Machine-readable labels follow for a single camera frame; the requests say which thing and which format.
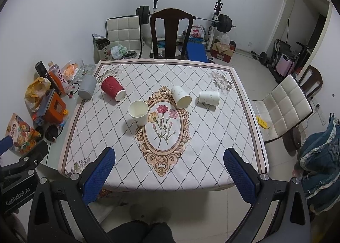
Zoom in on blue quilted clothing pile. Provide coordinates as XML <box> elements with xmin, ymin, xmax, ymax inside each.
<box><xmin>297</xmin><ymin>118</ymin><xmax>340</xmax><ymax>215</ymax></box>

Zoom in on dark tea box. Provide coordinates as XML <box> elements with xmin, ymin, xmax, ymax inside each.
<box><xmin>92</xmin><ymin>34</ymin><xmax>111</xmax><ymax>61</ymax></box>

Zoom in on white padded chair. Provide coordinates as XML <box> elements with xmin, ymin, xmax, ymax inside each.
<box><xmin>250</xmin><ymin>74</ymin><xmax>314</xmax><ymax>145</ymax></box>
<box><xmin>106</xmin><ymin>16</ymin><xmax>142</xmax><ymax>59</ymax></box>

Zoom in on black dumbbell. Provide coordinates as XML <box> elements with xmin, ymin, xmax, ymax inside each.
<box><xmin>251</xmin><ymin>51</ymin><xmax>269</xmax><ymax>67</ymax></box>

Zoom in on dark wooden chair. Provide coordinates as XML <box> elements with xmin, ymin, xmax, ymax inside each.
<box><xmin>150</xmin><ymin>8</ymin><xmax>193</xmax><ymax>60</ymax></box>

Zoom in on yellow plastic bag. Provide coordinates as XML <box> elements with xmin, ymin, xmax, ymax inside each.
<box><xmin>25</xmin><ymin>77</ymin><xmax>51</xmax><ymax>112</ymax></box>

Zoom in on floral diamond pattern tablecloth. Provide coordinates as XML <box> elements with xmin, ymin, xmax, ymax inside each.
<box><xmin>59</xmin><ymin>60</ymin><xmax>271</xmax><ymax>193</ymax></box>

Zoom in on plain white paper cup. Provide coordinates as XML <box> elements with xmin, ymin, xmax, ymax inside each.
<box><xmin>128</xmin><ymin>101</ymin><xmax>149</xmax><ymax>127</ymax></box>

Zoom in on black round object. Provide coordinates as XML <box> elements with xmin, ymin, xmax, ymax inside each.
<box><xmin>45</xmin><ymin>125</ymin><xmax>59</xmax><ymax>142</ymax></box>

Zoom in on pink suitcase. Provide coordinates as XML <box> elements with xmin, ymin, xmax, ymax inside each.
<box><xmin>276</xmin><ymin>55</ymin><xmax>295</xmax><ymax>76</ymax></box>

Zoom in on black folding cart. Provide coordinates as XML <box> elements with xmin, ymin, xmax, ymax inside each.
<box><xmin>270</xmin><ymin>38</ymin><xmax>293</xmax><ymax>73</ymax></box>

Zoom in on white squat rack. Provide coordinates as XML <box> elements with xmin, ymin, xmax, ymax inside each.
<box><xmin>151</xmin><ymin>0</ymin><xmax>223</xmax><ymax>50</ymax></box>

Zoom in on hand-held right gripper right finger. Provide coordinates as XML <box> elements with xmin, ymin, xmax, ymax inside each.
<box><xmin>223</xmin><ymin>148</ymin><xmax>312</xmax><ymax>243</ymax></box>

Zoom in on red and white plastic bag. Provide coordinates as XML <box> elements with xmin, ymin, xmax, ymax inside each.
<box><xmin>190</xmin><ymin>25</ymin><xmax>205</xmax><ymax>39</ymax></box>

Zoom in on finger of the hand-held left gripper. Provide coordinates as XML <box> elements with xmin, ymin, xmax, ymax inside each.
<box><xmin>0</xmin><ymin>135</ymin><xmax>14</xmax><ymax>156</ymax></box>
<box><xmin>12</xmin><ymin>141</ymin><xmax>49</xmax><ymax>177</ymax></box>

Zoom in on white patterned paper cup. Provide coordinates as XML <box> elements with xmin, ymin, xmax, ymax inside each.
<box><xmin>170</xmin><ymin>86</ymin><xmax>192</xmax><ymax>109</ymax></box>
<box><xmin>199</xmin><ymin>90</ymin><xmax>220</xmax><ymax>107</ymax></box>

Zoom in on yellow floor object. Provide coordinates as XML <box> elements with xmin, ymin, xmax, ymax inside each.
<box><xmin>256</xmin><ymin>117</ymin><xmax>269</xmax><ymax>130</ymax></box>

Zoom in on black remote control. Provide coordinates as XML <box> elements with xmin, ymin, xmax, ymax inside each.
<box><xmin>35</xmin><ymin>61</ymin><xmax>61</xmax><ymax>92</ymax></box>

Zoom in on clear bag with orange snacks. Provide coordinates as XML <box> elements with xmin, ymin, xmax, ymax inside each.
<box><xmin>62</xmin><ymin>59</ymin><xmax>81</xmax><ymax>82</ymax></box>

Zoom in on red cardboard box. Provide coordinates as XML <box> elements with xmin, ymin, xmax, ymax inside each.
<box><xmin>211</xmin><ymin>41</ymin><xmax>237</xmax><ymax>63</ymax></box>

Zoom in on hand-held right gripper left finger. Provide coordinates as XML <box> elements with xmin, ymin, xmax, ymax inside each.
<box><xmin>27</xmin><ymin>147</ymin><xmax>117</xmax><ymax>243</ymax></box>

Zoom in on green and white plastic bag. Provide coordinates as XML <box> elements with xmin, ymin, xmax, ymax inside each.
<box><xmin>110</xmin><ymin>45</ymin><xmax>128</xmax><ymax>60</ymax></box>

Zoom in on brown wooden chair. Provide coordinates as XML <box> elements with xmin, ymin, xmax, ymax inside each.
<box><xmin>300</xmin><ymin>65</ymin><xmax>324</xmax><ymax>98</ymax></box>

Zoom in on black barbell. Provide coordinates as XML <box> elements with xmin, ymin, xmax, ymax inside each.
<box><xmin>136</xmin><ymin>6</ymin><xmax>237</xmax><ymax>33</ymax></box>

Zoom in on person's dark trouser legs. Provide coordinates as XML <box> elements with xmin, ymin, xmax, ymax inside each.
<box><xmin>106</xmin><ymin>220</ymin><xmax>174</xmax><ymax>243</ymax></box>

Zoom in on blue weight bench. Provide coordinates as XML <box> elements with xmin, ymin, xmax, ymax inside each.
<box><xmin>186</xmin><ymin>43</ymin><xmax>208</xmax><ymax>62</ymax></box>

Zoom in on orange box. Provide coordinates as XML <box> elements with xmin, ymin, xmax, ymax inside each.
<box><xmin>42</xmin><ymin>91</ymin><xmax>67</xmax><ymax>124</ymax></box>

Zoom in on red ribbed paper cup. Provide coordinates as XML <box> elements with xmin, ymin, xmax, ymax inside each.
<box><xmin>101</xmin><ymin>75</ymin><xmax>126</xmax><ymax>102</ymax></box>

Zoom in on grey cup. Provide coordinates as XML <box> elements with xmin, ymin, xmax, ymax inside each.
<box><xmin>78</xmin><ymin>75</ymin><xmax>97</xmax><ymax>99</ymax></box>

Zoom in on orange juice bottle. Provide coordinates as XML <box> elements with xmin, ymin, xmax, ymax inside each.
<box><xmin>48</xmin><ymin>62</ymin><xmax>67</xmax><ymax>95</ymax></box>

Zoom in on colourful snack packet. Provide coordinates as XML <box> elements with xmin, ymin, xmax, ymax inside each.
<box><xmin>5</xmin><ymin>112</ymin><xmax>43</xmax><ymax>155</ymax></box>

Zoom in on black exercise machine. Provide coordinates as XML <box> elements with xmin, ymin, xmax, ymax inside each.
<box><xmin>294</xmin><ymin>41</ymin><xmax>314</xmax><ymax>71</ymax></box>

